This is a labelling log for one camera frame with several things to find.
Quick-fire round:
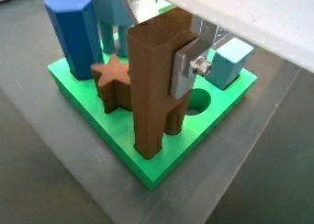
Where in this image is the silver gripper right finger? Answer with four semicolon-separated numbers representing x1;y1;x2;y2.
171;16;230;99

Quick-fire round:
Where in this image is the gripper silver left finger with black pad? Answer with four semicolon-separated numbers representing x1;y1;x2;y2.
123;0;156;24

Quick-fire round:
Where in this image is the brown square-circle peg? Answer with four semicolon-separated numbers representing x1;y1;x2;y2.
127;7;195;159

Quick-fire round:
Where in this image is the light blue square peg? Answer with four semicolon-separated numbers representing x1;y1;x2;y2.
206;38;254;90

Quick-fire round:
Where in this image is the green shape sorter board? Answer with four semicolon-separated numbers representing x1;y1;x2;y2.
48;59;256;189

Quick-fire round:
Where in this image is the light blue two-legged peg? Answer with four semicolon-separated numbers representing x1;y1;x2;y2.
92;0;132;58

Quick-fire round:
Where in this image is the dark blue hexagon peg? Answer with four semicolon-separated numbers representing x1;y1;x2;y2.
44;0;103;80

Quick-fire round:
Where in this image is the brown star peg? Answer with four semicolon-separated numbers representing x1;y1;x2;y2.
91;54;131;114

